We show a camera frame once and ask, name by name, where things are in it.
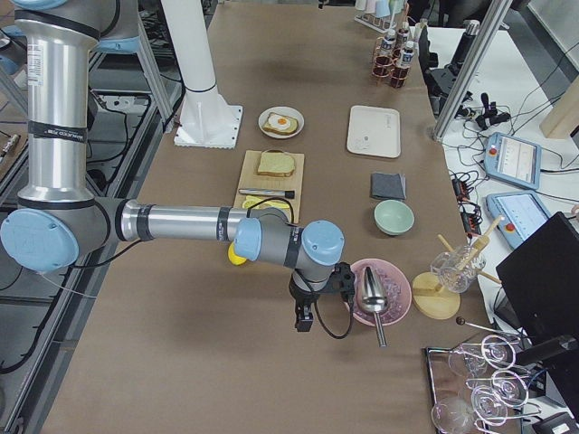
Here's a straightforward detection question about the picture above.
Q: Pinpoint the aluminium frame post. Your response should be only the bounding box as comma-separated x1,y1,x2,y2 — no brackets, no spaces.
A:
432,0,512,143

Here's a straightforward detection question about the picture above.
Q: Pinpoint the folded grey cloth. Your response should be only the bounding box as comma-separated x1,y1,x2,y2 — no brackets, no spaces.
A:
370,172,406,200

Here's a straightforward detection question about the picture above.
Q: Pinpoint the steel scoop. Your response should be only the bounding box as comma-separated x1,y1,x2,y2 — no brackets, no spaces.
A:
356,267,388,348

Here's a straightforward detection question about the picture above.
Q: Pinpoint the white round plate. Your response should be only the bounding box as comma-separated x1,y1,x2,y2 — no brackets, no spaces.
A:
258,106,305,139

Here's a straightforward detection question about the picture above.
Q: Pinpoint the steel muddler black tip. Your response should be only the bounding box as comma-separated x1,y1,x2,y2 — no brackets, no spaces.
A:
238,188,296,199

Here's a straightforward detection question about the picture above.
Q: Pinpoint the cream rabbit tray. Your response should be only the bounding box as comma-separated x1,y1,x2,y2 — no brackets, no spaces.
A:
346,105,401,159

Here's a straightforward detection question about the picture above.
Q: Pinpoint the mint green bowl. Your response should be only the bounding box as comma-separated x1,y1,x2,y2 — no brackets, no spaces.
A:
374,200,415,236

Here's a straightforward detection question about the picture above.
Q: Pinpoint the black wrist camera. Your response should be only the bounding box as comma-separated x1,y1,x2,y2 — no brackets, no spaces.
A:
324,262,356,307

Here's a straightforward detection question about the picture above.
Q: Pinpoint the plain bread slice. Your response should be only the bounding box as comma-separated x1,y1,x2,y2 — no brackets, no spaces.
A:
257,151,296,177

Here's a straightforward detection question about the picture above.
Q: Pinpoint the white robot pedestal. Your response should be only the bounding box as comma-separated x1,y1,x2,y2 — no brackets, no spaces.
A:
162,0,242,149

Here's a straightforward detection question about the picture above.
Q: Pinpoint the tea bottle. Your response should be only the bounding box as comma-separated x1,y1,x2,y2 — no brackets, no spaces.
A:
394,21,410,50
390,41,414,89
376,28,396,78

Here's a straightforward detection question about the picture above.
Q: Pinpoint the bamboo cutting board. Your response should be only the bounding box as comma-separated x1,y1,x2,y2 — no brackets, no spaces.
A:
237,150,305,223

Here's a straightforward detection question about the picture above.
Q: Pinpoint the bread slice with fried egg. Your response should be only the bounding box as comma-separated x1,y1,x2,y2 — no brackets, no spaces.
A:
261,112,299,136

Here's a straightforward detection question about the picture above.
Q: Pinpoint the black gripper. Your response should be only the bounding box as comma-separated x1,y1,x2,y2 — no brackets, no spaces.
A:
289,269,329,332

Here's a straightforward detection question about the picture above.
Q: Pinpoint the wooden cup stand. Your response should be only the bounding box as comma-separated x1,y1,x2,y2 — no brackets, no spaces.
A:
412,216,503,320

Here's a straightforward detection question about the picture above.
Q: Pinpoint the black glass tray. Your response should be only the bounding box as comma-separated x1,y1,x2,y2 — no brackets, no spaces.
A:
424,347,542,433

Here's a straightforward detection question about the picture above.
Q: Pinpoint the blue teach pendant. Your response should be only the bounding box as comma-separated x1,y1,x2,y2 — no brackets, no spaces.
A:
485,191,551,249
483,133,542,190

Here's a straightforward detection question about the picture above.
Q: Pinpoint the glass mug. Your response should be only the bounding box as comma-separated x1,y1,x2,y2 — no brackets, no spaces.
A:
430,245,487,294

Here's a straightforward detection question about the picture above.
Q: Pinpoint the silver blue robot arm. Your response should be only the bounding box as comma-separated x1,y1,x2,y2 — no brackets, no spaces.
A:
1,1,355,332

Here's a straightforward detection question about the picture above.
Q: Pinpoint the pink bowl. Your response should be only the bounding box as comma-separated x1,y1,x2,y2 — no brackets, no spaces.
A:
350,259,412,326

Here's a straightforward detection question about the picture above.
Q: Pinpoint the black monitor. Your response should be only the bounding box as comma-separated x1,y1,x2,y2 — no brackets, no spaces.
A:
496,212,578,344

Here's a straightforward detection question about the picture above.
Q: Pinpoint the copper wire bottle rack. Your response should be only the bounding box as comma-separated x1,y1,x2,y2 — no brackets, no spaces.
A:
371,1,417,89

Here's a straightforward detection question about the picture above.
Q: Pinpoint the yellow plastic knife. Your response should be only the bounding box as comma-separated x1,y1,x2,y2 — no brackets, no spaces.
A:
242,195,290,210

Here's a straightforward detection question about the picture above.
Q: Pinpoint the wine glass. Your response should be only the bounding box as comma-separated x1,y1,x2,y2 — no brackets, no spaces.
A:
448,335,516,378
431,385,508,433
465,370,528,409

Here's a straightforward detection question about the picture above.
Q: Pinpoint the white cup rack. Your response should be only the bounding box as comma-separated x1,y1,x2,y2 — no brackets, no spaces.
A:
354,0,409,33

